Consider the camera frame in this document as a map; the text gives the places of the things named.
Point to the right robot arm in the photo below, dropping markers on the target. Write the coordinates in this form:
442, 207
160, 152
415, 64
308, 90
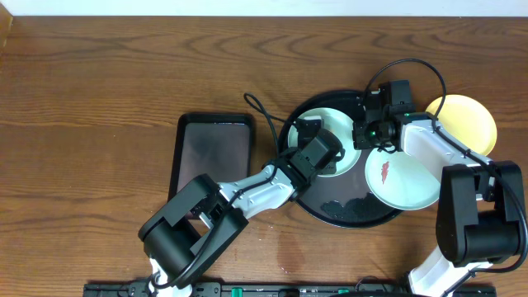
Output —
481, 217

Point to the black round tray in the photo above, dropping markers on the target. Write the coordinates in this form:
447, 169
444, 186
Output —
345, 200

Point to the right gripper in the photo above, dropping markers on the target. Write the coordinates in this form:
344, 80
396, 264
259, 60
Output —
360, 141

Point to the yellow plate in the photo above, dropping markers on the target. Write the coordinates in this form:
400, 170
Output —
470, 122

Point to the light blue plate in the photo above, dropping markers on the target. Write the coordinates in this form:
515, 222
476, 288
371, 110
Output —
400, 181
341, 125

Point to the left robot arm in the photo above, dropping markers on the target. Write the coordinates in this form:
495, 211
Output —
189, 233

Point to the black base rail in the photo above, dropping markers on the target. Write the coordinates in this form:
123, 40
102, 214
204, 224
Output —
140, 288

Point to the black rectangular water tray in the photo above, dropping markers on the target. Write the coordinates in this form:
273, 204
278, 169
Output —
218, 144

